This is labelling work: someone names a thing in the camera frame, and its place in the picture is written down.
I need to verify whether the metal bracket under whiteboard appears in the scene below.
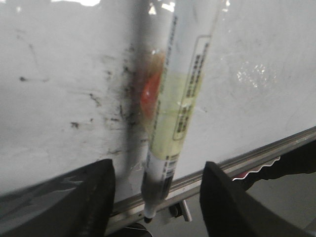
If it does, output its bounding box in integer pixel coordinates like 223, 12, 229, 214
168, 199, 193, 222

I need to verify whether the white whiteboard with aluminium frame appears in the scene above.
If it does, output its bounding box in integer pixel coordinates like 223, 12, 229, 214
0, 0, 316, 234

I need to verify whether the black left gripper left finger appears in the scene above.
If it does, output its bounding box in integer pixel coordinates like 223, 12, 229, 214
0, 159, 116, 237

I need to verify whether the white whiteboard marker pen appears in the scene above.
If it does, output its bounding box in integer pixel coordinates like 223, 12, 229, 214
141, 0, 223, 223

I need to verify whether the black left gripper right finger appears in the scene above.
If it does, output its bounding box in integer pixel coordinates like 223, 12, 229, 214
199, 161, 311, 237

